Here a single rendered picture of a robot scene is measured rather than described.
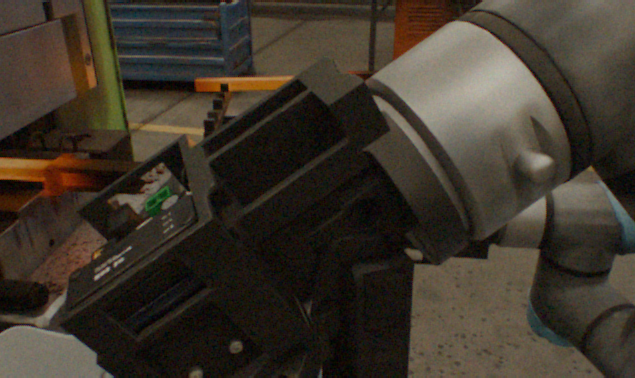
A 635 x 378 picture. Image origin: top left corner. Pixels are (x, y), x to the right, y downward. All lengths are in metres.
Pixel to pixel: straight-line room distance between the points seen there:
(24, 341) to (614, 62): 0.23
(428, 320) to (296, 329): 1.79
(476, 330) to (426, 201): 1.79
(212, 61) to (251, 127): 4.21
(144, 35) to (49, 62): 3.89
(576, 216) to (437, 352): 1.30
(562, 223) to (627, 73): 0.40
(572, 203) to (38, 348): 0.50
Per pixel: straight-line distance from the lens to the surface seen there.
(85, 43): 1.04
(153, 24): 4.50
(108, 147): 0.80
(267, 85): 1.20
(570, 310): 0.63
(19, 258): 0.65
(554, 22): 0.19
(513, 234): 0.58
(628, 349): 0.59
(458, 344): 1.89
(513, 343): 1.95
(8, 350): 0.24
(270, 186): 0.18
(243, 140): 0.18
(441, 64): 0.18
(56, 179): 0.67
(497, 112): 0.18
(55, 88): 0.69
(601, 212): 0.60
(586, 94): 0.19
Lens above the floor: 1.26
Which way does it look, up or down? 27 degrees down
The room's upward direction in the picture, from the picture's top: straight up
